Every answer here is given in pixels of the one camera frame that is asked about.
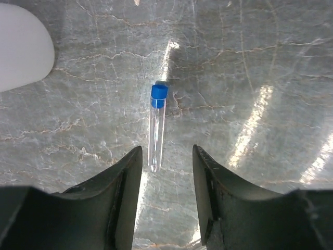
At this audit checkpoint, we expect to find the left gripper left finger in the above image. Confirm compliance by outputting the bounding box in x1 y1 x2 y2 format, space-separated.
1 146 143 249

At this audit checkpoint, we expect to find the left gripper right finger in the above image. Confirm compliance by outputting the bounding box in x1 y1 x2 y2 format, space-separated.
193 145 332 249

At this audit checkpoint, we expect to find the blue cap small vial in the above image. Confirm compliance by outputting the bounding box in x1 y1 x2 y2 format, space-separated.
148 81 169 173

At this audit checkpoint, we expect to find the red cap wash bottle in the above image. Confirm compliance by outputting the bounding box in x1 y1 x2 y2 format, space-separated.
1 3 55 92

